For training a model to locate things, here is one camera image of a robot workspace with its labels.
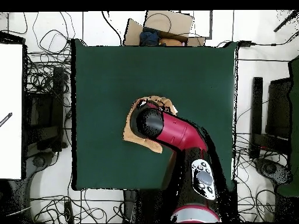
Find tan terry towel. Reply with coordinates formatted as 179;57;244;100
123;94;178;154

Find dark green table cloth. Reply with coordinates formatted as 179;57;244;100
71;38;239;191

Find orange garment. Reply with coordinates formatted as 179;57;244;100
159;37;184;47

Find dark blue garment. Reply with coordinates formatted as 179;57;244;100
139;27;161;47

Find brown cardboard box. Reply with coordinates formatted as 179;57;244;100
123;10;207;47

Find black equipment box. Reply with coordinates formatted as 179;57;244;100
265;77;293;141
24;92;55;152

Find black power strip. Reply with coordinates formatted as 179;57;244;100
64;201;75;223

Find black marker strip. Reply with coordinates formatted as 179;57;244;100
0;112;13;128

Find white panel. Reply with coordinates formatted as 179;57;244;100
0;43;23;180

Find dark green fabric chair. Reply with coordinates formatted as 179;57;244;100
276;55;299;197

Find black rod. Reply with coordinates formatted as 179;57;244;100
273;10;299;33

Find black curved cable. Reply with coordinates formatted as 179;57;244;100
100;10;124;46

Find black cable bundle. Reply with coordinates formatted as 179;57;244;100
233;132;290;164

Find black looped cable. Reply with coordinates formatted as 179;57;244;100
142;12;172;32

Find thin dark frame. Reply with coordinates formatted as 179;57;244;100
179;10;213;40

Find black adapter cable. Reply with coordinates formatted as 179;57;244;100
251;31;299;47

